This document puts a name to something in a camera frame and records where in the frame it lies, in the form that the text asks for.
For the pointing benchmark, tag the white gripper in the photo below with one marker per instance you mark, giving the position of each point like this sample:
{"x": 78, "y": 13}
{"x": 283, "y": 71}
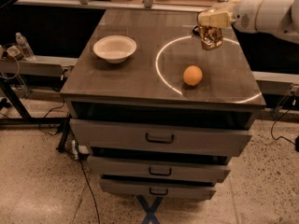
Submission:
{"x": 244, "y": 19}

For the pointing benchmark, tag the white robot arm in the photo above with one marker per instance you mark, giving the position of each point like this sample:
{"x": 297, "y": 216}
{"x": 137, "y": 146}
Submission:
{"x": 279, "y": 18}

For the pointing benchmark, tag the orange fruit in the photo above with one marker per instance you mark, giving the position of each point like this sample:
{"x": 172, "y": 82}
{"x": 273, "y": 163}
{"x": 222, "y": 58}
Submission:
{"x": 192, "y": 75}

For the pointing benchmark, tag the white paper bowl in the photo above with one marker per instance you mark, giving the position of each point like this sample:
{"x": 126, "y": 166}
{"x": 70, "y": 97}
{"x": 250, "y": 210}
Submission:
{"x": 114, "y": 48}

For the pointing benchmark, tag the grey drawer cabinet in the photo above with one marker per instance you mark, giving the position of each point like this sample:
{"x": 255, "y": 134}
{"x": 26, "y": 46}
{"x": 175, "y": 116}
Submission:
{"x": 148, "y": 88}

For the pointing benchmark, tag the top grey drawer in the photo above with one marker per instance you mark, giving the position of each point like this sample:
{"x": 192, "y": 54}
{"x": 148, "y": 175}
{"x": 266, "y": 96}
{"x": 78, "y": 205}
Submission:
{"x": 159, "y": 138}

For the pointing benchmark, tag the grey drawer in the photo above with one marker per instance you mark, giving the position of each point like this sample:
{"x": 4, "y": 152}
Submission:
{"x": 157, "y": 189}
{"x": 159, "y": 138}
{"x": 158, "y": 169}

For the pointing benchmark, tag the grey side bench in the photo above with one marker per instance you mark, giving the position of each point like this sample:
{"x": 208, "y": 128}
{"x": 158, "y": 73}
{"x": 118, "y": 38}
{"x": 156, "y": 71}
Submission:
{"x": 46, "y": 66}

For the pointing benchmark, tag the middle grey drawer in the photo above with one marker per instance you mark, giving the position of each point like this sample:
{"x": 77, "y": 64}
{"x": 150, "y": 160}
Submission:
{"x": 158, "y": 169}

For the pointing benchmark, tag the bottom grey drawer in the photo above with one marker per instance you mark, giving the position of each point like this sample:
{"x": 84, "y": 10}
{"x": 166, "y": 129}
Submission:
{"x": 157, "y": 189}

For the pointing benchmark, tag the clear plastic water bottle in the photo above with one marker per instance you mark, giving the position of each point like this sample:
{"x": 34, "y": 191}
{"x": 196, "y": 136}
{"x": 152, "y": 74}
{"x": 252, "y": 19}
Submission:
{"x": 25, "y": 47}

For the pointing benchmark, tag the blue tape cross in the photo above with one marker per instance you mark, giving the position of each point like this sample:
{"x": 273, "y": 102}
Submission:
{"x": 150, "y": 210}

